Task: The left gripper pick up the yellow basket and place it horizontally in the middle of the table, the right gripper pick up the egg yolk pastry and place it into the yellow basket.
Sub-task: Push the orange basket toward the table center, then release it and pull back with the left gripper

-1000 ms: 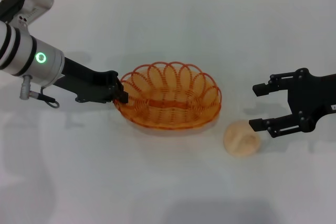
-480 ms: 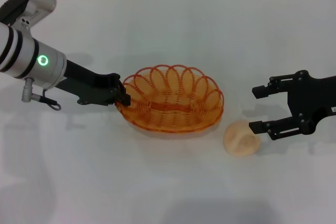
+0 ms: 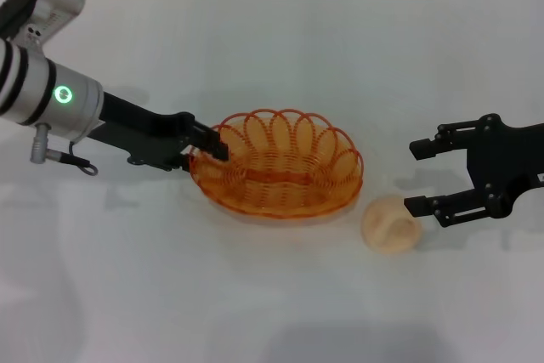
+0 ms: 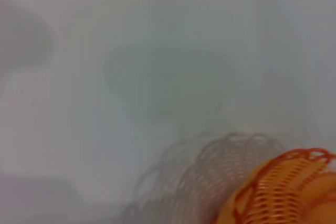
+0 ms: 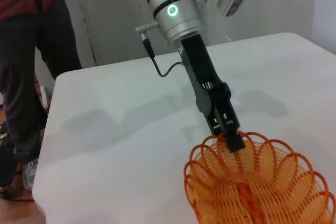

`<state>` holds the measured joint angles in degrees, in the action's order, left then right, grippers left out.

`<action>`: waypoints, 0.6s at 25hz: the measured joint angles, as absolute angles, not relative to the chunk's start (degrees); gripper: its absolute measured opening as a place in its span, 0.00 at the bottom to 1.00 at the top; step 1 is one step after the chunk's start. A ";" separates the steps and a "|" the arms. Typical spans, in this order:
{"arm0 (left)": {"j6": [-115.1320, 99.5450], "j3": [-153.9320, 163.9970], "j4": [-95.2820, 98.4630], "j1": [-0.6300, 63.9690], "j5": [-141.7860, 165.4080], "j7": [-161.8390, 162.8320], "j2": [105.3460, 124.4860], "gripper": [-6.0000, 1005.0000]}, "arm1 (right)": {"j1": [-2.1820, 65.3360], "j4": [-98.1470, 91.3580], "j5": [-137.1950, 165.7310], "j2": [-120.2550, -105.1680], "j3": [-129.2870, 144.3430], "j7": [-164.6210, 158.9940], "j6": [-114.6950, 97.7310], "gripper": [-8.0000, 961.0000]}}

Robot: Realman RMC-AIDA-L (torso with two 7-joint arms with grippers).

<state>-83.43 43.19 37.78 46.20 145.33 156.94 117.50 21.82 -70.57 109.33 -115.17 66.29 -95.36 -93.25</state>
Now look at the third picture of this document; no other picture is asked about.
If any left arm connector cable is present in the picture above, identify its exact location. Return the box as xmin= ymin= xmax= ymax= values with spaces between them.
xmin=29 ymin=123 xmax=99 ymax=177

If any orange wire basket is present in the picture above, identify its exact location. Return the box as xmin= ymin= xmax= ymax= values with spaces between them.
xmin=188 ymin=108 xmax=365 ymax=219

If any pale round bread bun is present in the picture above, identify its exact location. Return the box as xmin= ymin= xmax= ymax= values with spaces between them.
xmin=360 ymin=195 xmax=423 ymax=255

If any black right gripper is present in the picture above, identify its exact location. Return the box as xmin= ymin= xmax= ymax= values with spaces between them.
xmin=403 ymin=114 xmax=544 ymax=229

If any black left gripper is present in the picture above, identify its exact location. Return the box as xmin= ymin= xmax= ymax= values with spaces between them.
xmin=87 ymin=90 xmax=230 ymax=172

